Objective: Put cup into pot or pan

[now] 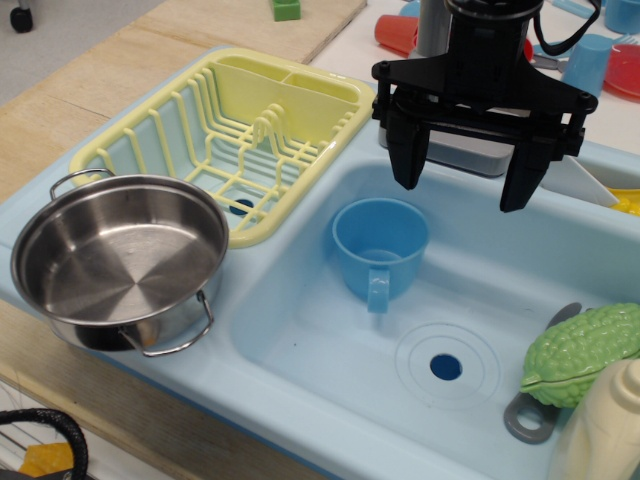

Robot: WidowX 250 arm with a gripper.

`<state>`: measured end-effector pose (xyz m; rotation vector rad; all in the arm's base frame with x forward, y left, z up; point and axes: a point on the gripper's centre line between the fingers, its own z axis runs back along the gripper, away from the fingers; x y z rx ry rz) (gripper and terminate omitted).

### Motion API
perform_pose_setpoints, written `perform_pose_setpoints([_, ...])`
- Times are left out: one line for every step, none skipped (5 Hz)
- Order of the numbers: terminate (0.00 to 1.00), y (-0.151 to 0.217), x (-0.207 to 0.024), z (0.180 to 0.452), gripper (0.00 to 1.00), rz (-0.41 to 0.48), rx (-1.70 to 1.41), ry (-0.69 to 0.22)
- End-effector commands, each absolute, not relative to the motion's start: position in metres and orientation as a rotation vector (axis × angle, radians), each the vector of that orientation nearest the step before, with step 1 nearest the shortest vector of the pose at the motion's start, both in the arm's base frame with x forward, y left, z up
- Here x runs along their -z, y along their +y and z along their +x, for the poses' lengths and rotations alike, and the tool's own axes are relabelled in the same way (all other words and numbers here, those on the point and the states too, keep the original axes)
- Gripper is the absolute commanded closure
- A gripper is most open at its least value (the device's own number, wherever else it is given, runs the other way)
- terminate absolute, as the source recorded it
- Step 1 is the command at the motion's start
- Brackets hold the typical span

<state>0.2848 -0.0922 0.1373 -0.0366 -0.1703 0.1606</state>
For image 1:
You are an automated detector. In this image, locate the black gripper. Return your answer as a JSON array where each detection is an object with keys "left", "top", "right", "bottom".
[{"left": 372, "top": 1, "right": 599, "bottom": 213}]

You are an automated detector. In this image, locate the red plastic cup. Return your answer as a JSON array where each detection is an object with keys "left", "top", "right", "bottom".
[{"left": 374, "top": 15, "right": 418, "bottom": 58}]

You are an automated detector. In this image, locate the blue plastic cup upside down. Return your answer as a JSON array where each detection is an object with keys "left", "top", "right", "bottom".
[{"left": 561, "top": 34, "right": 613, "bottom": 97}]

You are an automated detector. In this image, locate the stainless steel pot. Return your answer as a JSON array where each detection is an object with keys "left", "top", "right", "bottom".
[{"left": 11, "top": 169, "right": 230, "bottom": 357}]

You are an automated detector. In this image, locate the grey faucet base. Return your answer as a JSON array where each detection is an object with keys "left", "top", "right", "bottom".
[{"left": 377, "top": 123, "right": 513, "bottom": 178}]

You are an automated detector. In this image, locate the white container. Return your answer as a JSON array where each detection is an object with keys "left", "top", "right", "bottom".
[{"left": 541, "top": 156, "right": 617, "bottom": 208}]

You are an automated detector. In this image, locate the grey metal cylinder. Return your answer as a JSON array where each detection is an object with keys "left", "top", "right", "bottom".
[{"left": 416, "top": 0, "right": 451, "bottom": 58}]

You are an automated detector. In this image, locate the red plastic plate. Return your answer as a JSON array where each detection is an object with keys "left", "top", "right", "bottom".
[{"left": 603, "top": 44, "right": 640, "bottom": 103}]

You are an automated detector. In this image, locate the yellow plastic toy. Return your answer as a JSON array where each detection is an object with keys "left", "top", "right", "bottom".
[{"left": 609, "top": 188, "right": 640, "bottom": 216}]

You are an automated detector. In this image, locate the blue plastic bowl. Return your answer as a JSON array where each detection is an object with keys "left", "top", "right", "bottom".
[{"left": 604, "top": 0, "right": 640, "bottom": 34}]

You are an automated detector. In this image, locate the light blue toy sink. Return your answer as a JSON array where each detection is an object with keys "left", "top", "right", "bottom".
[{"left": 0, "top": 45, "right": 640, "bottom": 480}]

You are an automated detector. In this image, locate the yellow plastic dish rack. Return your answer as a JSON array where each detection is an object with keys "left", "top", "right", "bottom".
[{"left": 69, "top": 48, "right": 374, "bottom": 248}]

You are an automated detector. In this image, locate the green plastic block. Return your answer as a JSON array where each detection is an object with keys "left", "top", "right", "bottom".
[{"left": 271, "top": 0, "right": 302, "bottom": 22}]

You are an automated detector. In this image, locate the green plastic bitter gourd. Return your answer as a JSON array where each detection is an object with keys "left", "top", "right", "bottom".
[{"left": 520, "top": 303, "right": 639, "bottom": 408}]

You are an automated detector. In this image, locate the cream plastic bottle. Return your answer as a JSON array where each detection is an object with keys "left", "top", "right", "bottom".
[{"left": 548, "top": 360, "right": 639, "bottom": 479}]

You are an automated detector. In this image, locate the black caster wheel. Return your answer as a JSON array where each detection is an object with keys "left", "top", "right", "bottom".
[{"left": 9, "top": 0, "right": 34, "bottom": 34}]

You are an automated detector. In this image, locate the yellow cloth piece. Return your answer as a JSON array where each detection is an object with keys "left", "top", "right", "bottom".
[{"left": 18, "top": 443, "right": 74, "bottom": 478}]

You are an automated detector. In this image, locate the black cable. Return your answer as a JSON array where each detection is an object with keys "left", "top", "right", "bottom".
[{"left": 532, "top": 0, "right": 602, "bottom": 57}]

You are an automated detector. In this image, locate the blue plastic cup with handle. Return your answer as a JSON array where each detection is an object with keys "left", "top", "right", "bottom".
[{"left": 331, "top": 198, "right": 429, "bottom": 314}]

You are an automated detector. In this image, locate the grey utensil handle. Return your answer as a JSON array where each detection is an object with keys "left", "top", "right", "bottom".
[{"left": 503, "top": 302, "right": 584, "bottom": 445}]

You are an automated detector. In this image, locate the black braided hose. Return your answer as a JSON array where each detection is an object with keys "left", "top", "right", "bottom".
[{"left": 0, "top": 408, "right": 89, "bottom": 480}]

